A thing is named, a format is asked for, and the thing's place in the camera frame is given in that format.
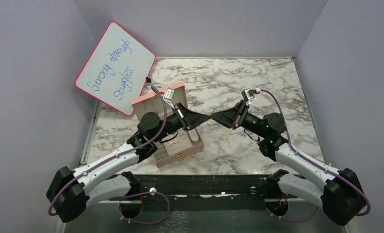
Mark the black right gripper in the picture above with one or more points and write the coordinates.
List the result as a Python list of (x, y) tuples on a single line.
[(233, 117)]

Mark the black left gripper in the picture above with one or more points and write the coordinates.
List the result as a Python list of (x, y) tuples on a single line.
[(191, 119)]

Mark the pink jewelry box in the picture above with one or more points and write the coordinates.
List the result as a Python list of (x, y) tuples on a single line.
[(191, 140)]

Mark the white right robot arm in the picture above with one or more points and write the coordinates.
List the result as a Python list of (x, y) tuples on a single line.
[(337, 192)]

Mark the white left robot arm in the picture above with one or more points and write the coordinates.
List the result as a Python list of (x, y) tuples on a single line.
[(69, 190)]

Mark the silver earrings cluster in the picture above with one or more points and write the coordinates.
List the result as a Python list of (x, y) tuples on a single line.
[(174, 142)]

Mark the pink framed whiteboard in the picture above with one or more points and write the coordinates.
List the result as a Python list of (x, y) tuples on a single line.
[(117, 69)]

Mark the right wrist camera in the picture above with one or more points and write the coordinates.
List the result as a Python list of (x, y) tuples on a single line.
[(249, 95)]

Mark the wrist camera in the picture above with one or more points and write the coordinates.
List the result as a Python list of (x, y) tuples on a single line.
[(249, 95), (168, 94)]

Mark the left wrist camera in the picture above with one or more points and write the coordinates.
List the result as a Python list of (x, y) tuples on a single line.
[(168, 94)]

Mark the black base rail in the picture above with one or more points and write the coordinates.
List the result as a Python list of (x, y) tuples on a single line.
[(204, 193)]

